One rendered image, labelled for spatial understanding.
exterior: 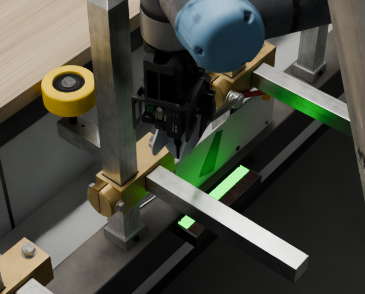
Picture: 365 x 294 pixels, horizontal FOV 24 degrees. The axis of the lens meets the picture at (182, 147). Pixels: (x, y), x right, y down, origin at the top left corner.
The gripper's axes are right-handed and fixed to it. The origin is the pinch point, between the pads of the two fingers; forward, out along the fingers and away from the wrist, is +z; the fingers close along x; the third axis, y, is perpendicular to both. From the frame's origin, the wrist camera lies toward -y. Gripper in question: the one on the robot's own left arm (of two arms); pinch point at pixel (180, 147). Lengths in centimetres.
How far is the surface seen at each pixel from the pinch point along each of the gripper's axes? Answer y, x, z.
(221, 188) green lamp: -13.4, 2.1, 21.1
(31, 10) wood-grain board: -22.2, -33.3, 1.2
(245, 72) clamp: -22.7, 2.4, 4.4
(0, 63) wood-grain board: -8.7, -31.7, 1.2
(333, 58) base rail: -52, 12, 21
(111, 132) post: 2.6, -8.7, -2.2
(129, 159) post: 1.0, -7.0, 3.8
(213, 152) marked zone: -15.7, -0.1, 15.9
